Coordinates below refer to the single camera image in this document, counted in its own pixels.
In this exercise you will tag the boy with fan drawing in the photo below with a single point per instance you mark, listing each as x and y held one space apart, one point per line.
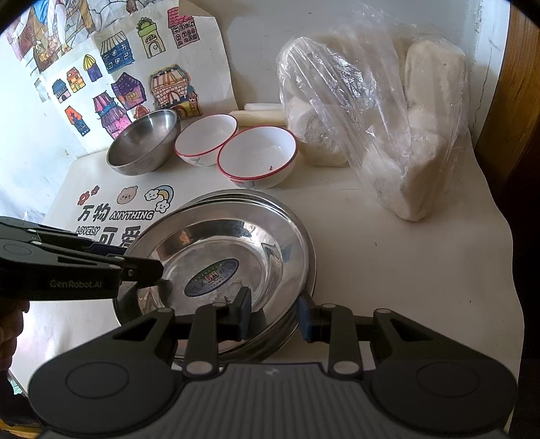
48 30

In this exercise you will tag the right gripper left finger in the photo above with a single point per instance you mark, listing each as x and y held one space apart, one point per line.
211 325

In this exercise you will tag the plastic bag of white rolls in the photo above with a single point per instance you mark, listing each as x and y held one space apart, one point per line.
392 97

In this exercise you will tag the white printed table cloth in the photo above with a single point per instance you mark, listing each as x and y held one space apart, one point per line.
451 271

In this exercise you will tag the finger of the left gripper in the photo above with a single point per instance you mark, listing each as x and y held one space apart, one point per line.
144 272

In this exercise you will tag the steel plate with sticker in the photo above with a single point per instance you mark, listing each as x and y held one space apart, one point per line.
210 251

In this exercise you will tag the red-rimmed white bowl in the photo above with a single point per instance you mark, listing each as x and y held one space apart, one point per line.
200 143
259 157

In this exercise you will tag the person's left hand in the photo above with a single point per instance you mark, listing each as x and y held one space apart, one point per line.
12 325

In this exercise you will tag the steel mixing bowl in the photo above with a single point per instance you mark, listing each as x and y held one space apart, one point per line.
144 145

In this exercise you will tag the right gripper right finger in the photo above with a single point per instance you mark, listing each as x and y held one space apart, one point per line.
335 326

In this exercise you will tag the houses drawing paper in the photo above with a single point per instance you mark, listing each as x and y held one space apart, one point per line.
165 56

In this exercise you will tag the brown wooden door frame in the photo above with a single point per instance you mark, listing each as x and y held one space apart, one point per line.
509 142

